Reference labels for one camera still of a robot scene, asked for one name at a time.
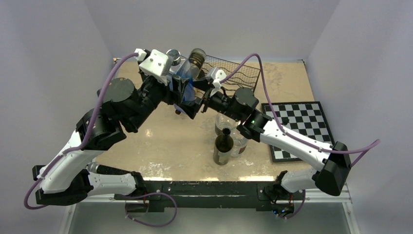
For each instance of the black mounting base plate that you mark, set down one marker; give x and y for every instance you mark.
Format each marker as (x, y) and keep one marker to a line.
(257, 195)

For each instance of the clear glass bottle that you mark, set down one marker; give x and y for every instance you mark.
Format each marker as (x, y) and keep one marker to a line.
(196, 60)

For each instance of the black white chessboard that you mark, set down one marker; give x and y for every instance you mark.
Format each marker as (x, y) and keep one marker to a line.
(306, 118)

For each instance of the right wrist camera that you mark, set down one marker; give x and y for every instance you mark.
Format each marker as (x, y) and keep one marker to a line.
(214, 77)

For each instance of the dark brown glass bottle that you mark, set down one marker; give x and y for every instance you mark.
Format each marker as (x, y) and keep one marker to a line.
(223, 147)

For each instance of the clear bottle white cap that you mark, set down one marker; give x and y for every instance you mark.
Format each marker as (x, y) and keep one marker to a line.
(239, 146)

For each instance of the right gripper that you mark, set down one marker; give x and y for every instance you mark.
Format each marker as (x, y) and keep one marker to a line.
(191, 109)

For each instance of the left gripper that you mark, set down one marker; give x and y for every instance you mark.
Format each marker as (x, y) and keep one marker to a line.
(175, 94)

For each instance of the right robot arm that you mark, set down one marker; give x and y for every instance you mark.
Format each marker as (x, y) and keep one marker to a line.
(330, 165)

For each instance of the clear bottle silver cap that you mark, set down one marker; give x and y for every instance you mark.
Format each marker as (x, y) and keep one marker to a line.
(222, 122)

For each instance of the aluminium table frame rail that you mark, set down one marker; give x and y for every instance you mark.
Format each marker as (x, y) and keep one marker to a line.
(174, 147)

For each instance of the blue square glass bottle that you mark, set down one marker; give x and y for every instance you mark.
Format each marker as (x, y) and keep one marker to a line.
(180, 66)

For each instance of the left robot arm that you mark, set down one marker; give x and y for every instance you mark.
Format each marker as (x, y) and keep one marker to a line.
(69, 178)

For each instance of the black wire wine rack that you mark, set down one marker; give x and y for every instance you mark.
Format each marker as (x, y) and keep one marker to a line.
(246, 77)

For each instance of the black chess piece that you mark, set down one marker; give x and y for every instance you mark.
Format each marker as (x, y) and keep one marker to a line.
(285, 121)

